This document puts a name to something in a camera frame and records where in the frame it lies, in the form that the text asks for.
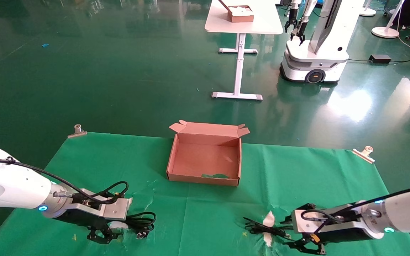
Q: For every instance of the white wheeled idle robot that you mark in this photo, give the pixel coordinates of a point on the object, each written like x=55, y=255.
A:
x=314, y=58

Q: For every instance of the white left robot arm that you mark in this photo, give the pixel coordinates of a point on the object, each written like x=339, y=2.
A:
x=5, y=185

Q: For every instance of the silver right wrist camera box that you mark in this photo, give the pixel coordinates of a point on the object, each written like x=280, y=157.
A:
x=304, y=222

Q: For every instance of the silver metal binder clip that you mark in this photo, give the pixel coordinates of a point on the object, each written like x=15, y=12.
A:
x=364, y=154
x=77, y=131

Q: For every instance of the black power adapter brick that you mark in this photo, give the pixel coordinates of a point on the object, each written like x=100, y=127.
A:
x=379, y=58

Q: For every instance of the brown cardboard box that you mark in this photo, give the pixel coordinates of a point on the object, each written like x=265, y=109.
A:
x=205, y=160

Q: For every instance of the small white round stand base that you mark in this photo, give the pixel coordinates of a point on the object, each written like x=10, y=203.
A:
x=367, y=12

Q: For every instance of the large white round stand base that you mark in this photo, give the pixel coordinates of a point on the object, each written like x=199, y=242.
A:
x=385, y=32

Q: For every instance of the green tablecloth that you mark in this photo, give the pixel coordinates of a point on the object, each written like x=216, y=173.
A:
x=208, y=213

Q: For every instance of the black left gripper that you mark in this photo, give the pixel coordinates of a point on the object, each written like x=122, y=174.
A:
x=91, y=221

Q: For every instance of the idle robot arm with gripper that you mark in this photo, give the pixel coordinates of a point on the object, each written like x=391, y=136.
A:
x=291, y=17
x=301, y=30

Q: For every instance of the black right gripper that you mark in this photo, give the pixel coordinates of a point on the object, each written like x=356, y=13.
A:
x=343, y=234

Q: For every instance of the small cardboard box white contents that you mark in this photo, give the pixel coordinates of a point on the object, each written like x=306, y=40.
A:
x=240, y=15

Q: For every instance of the white pedestal table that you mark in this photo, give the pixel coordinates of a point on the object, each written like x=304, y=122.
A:
x=243, y=24

